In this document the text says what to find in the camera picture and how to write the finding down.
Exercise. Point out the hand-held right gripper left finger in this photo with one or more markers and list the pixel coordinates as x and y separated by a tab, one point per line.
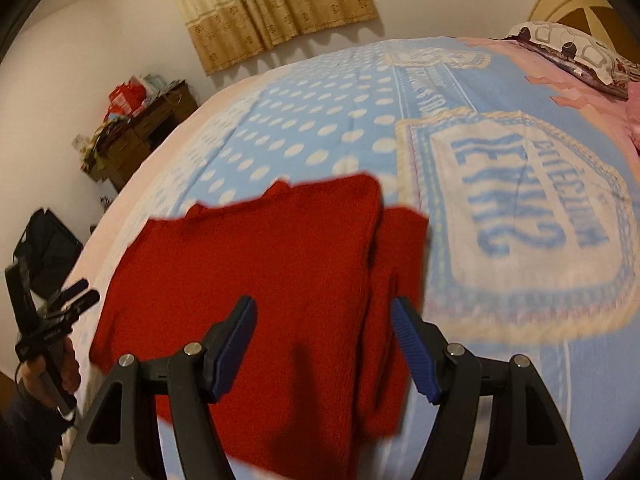
235	345

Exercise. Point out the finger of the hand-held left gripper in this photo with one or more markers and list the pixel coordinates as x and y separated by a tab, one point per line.
72	293
85	304

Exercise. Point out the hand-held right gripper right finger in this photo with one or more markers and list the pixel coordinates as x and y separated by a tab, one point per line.
412	345

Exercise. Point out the red knitted sweater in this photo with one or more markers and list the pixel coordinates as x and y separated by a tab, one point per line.
300	270

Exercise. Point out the person's left forearm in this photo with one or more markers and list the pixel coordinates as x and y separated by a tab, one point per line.
25	440

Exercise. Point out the person's left hand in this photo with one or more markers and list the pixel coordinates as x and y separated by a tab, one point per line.
70	370

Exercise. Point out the black folding chair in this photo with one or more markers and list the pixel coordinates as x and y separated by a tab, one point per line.
45	250

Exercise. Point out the white greeting card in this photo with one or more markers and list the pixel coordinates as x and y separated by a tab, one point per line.
81	141

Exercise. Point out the green cloth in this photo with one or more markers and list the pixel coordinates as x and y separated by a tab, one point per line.
102	142

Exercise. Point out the brown wooden desk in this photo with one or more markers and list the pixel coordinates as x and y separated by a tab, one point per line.
145	135

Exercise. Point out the bed with polka-dot sheet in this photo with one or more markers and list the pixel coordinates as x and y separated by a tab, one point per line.
350	110

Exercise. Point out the patterned white pillow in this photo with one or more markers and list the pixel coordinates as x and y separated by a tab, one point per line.
565	45

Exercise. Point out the beige patterned window curtain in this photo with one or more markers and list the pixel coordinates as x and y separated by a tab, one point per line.
270	5

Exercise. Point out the cream wooden headboard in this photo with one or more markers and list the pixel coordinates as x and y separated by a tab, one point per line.
565	2

